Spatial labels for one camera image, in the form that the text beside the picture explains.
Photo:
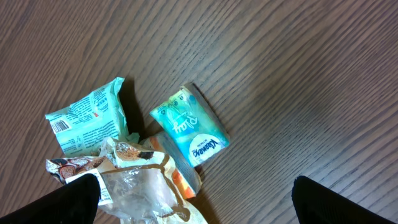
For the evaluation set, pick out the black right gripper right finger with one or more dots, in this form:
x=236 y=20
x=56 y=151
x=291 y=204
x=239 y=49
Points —
x=317 y=204

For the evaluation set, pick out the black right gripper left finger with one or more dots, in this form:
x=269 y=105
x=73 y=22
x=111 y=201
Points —
x=74 y=203

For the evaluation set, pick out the clear bagged bread snack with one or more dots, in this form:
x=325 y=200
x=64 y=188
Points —
x=136 y=183

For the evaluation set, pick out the teal wet wipes pack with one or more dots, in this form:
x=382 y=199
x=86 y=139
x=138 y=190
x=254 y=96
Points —
x=81 y=127

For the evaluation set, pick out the orange tissue pack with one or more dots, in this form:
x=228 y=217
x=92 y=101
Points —
x=185 y=177

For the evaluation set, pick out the teal tissue pack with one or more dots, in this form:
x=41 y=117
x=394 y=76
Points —
x=193 y=126

